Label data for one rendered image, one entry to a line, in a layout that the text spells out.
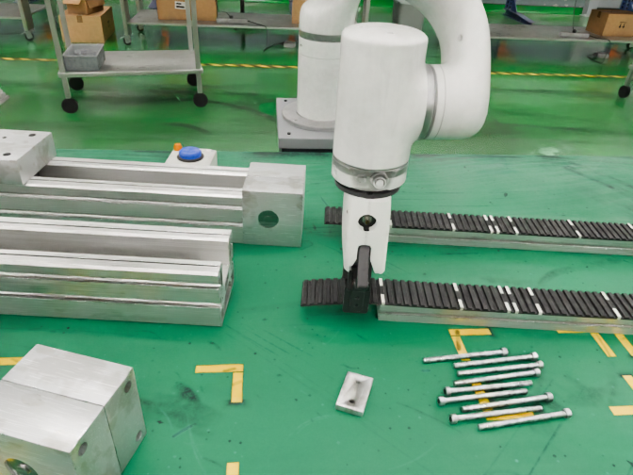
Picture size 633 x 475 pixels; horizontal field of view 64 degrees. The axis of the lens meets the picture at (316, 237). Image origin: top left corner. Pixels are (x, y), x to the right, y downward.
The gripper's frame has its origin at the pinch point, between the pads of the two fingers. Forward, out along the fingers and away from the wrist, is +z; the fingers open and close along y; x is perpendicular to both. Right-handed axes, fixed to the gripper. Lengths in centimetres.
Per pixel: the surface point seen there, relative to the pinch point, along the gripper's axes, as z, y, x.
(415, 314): 3.0, -1.4, -8.2
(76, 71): 56, 275, 163
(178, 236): -4.5, 2.5, 23.2
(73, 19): 61, 459, 244
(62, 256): -4.5, -3.3, 35.5
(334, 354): 3.9, -8.5, 2.4
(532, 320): 3.0, -1.4, -23.5
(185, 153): -3.4, 30.6, 29.2
